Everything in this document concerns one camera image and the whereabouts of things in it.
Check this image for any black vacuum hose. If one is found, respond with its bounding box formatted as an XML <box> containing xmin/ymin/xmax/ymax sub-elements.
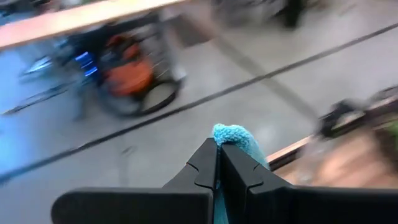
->
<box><xmin>95</xmin><ymin>76</ymin><xmax>186</xmax><ymax>119</ymax></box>

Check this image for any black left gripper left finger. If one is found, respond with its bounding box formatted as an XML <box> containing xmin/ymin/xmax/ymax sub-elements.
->
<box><xmin>51</xmin><ymin>138</ymin><xmax>220</xmax><ymax>224</ymax></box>

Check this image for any orange vacuum cleaner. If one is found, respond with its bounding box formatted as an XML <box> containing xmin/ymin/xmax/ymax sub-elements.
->
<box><xmin>101</xmin><ymin>34</ymin><xmax>155</xmax><ymax>97</ymax></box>

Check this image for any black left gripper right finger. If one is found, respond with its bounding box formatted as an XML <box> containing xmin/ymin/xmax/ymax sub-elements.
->
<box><xmin>220</xmin><ymin>143</ymin><xmax>398</xmax><ymax>224</ymax></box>

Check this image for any blue microfiber towel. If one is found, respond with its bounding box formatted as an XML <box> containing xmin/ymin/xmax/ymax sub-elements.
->
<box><xmin>212</xmin><ymin>123</ymin><xmax>271</xmax><ymax>224</ymax></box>

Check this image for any light wooden bench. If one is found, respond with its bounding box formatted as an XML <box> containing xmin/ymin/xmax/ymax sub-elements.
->
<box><xmin>0</xmin><ymin>0</ymin><xmax>187</xmax><ymax>52</ymax></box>

